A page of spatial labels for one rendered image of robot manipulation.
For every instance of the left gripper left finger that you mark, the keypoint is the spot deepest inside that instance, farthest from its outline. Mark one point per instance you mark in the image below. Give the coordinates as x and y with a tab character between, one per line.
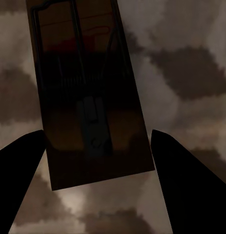
18	163

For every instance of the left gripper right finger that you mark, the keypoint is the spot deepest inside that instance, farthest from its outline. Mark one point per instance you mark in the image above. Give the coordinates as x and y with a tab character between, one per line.
195	197

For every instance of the mousetrap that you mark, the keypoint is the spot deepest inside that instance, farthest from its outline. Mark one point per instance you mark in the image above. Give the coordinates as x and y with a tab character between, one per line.
92	119

